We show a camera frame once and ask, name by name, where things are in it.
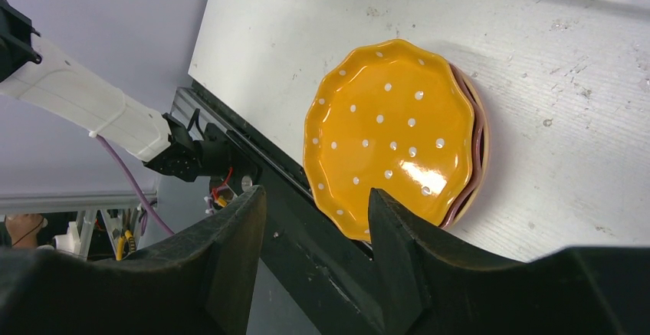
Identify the black table frame rail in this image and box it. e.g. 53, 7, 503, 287
172, 84, 388, 334

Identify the pink plate under yellow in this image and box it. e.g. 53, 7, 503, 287
438, 64, 490, 229

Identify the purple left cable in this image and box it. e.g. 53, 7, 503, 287
95, 134, 176, 237

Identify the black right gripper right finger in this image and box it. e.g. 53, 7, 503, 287
369, 189, 649, 334

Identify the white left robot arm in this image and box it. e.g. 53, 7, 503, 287
1, 0, 257, 183

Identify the yellow polka dot plate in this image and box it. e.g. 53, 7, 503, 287
303, 39, 475, 241

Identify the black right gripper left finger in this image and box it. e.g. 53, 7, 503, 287
1, 186, 267, 334

